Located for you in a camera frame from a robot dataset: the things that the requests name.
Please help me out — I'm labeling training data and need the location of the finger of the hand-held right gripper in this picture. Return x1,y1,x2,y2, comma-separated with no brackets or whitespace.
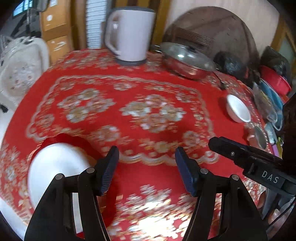
208,136,283,171

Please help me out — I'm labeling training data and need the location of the white ornate chair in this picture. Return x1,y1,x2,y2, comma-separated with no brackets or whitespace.
0,36,50,112

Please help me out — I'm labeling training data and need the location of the red floral tablecloth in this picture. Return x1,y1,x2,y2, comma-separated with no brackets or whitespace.
0,47,285,241

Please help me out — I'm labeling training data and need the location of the black plastic bag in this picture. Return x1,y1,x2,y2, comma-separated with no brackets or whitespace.
214,51,255,84
261,46,288,75

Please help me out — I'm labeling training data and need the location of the white electric kettle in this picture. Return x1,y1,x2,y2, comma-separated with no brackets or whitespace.
104,7,156,66

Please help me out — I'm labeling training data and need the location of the small white bowl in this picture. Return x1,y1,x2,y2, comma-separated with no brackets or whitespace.
226,95,251,123

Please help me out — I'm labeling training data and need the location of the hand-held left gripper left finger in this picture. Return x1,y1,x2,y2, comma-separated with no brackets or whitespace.
24,146,120,241

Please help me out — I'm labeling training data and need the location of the large red ribbed glass plate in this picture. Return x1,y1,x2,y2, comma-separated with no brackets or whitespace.
30,134,118,234

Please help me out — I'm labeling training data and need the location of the steel pot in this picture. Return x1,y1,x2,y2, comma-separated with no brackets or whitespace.
154,45,219,80

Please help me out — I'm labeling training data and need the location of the white paper bowl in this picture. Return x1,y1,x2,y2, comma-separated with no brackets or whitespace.
27,142,93,205

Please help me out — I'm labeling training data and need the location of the window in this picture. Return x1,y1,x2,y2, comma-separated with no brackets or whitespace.
13,0,29,16

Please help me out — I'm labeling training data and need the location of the brown cardboard box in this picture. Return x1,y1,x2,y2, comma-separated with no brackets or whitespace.
40,0,70,39

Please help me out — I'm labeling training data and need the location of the red plastic basin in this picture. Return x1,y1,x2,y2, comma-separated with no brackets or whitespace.
259,65,292,95

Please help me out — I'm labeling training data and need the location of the glass pot lid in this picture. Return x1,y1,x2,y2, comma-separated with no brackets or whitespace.
159,42,216,71

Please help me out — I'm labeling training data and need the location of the pink lidded cup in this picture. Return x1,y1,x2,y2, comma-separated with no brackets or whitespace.
247,124,269,150

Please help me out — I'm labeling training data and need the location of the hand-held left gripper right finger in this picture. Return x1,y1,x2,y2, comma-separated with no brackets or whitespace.
175,146,266,241

